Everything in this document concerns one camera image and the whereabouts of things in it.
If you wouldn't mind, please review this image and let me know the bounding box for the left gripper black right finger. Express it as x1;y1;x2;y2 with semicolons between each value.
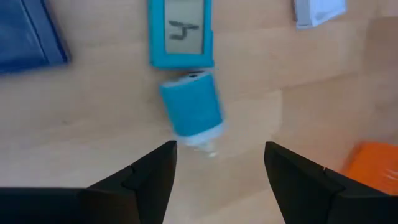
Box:
264;141;398;224

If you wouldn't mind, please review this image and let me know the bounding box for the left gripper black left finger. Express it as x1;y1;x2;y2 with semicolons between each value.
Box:
0;140;178;224

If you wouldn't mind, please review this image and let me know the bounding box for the cyan framed display tag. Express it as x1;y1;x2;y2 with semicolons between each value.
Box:
147;0;215;70

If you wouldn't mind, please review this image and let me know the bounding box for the orange plastic basket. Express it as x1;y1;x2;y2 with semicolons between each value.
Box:
340;140;398;196

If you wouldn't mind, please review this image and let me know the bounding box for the cyan charger white end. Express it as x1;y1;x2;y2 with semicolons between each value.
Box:
159;70;228;157

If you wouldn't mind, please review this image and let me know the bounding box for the dark blue box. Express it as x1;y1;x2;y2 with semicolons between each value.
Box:
0;0;72;75

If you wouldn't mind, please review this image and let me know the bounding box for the white cube charger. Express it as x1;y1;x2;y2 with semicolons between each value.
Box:
293;0;348;30

